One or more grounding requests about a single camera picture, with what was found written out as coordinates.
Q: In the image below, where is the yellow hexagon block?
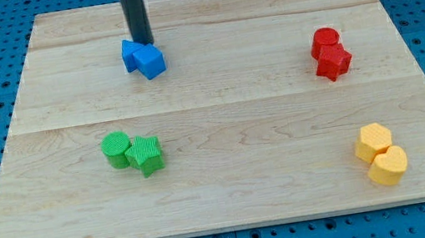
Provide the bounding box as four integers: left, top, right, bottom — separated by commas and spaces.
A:
354, 123, 392, 163

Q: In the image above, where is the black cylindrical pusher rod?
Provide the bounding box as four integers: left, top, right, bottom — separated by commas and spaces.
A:
119, 0, 154, 45

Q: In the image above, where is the blue triangle block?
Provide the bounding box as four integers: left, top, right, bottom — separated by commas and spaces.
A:
121, 39, 144, 73

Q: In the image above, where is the red star block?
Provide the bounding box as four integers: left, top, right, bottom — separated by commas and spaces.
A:
316, 43, 352, 82

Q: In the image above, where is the red circle block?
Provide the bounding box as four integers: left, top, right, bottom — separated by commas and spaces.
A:
311, 27, 340, 59

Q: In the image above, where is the green star block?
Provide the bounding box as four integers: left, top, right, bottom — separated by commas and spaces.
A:
125, 136, 165, 178

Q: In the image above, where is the yellow heart block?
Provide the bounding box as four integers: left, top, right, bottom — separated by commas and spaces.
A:
367, 145, 408, 186

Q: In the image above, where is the blue cube block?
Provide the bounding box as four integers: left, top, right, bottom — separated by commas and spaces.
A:
133, 44, 167, 80

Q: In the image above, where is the green circle block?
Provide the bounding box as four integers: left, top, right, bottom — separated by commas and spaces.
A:
100, 131, 131, 170

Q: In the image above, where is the wooden board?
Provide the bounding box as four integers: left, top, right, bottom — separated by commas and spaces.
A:
0, 0, 425, 238

